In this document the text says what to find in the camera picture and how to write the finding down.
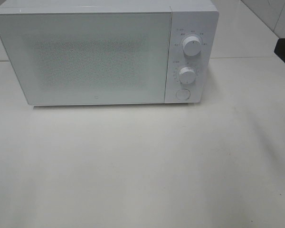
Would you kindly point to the white microwave door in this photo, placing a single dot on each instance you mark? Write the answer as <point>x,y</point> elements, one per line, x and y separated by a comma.
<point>79,59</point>

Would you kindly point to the round white door button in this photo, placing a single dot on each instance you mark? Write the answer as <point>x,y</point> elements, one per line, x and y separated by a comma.
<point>183,94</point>

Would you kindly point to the white timer knob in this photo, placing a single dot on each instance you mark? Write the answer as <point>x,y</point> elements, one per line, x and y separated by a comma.
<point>186,75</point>

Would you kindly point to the white microwave oven body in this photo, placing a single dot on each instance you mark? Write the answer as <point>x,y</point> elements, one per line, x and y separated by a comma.
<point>184,21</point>

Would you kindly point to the upper white power knob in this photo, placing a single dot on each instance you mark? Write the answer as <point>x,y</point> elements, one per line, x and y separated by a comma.
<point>191,45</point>

